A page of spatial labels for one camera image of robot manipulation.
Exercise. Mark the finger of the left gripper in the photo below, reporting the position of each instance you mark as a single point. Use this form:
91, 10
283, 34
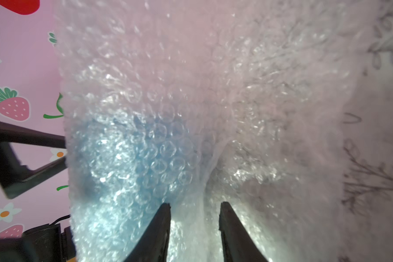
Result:
16, 179

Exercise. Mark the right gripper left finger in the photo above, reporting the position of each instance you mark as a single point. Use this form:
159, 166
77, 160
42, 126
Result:
153, 245

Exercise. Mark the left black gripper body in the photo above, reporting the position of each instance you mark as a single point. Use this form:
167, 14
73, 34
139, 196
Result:
46, 243

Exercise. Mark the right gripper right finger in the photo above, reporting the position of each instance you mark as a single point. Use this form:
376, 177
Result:
236, 242

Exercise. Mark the clear bubble wrap sheet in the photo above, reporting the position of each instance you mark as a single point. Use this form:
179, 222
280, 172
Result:
270, 77

